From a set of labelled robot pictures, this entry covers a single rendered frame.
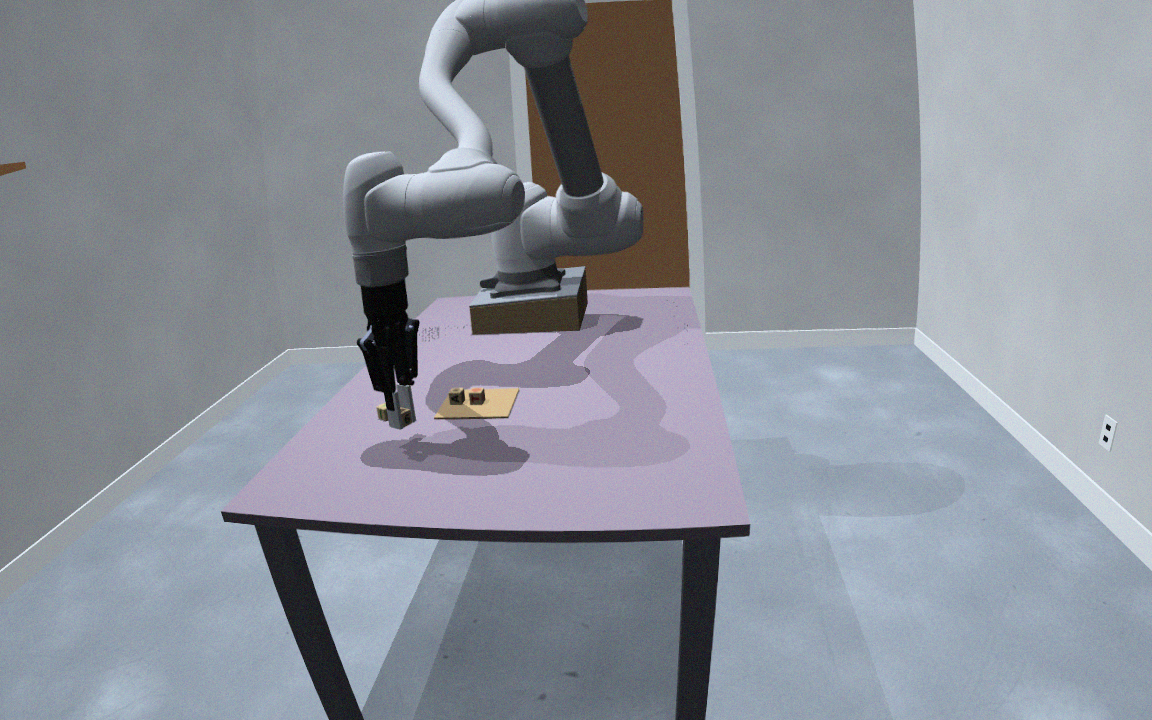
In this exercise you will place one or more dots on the tan square mat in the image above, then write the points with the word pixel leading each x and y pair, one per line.
pixel 498 405

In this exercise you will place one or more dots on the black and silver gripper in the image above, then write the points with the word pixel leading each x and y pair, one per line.
pixel 378 303

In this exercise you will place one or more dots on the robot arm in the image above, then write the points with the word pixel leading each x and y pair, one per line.
pixel 467 193

